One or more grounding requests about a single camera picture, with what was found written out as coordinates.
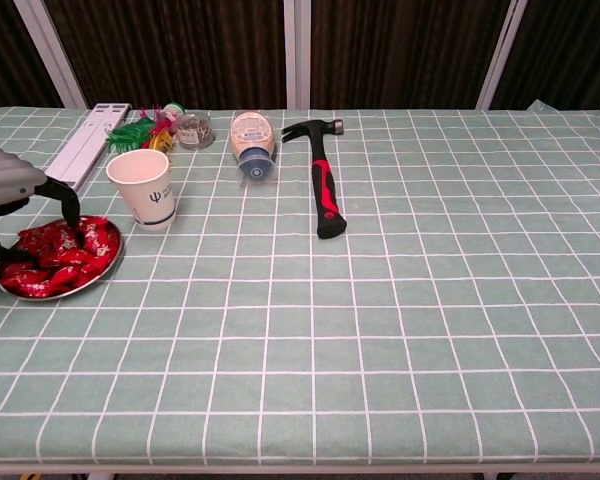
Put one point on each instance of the grey black left robot hand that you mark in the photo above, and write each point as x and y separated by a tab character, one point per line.
5	180

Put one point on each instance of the red candy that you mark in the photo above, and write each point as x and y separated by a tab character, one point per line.
22	282
36	237
101	241
72	256
62	276
94	222

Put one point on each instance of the white paper cup blue logo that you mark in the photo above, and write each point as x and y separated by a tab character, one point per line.
152	200

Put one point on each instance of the white folding laptop stand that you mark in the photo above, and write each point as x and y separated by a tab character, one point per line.
87	145

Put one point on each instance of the green feather shuttlecock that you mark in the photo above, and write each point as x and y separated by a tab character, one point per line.
127	135

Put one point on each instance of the round stainless steel plate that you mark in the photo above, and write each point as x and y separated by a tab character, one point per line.
112	260

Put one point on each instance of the pink yellow feather shuttlecock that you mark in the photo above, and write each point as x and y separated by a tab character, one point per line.
161	134

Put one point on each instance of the green tape roll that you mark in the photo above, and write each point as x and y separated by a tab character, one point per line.
174	107

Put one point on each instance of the clear jar of metal clips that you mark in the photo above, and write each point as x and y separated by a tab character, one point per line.
195	132

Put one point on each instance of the dark brown curtain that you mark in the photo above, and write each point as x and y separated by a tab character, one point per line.
180	50

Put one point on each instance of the sauce bottle with blue cap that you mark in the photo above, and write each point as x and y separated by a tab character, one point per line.
250	132

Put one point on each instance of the red black claw hammer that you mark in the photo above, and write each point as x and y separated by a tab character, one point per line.
327	195

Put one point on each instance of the green checked tablecloth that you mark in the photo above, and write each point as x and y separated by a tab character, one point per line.
380	300

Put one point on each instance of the white metal frame post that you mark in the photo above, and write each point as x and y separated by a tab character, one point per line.
297	50
50	55
502	55

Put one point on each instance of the white metal table frame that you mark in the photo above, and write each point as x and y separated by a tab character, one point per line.
300	470

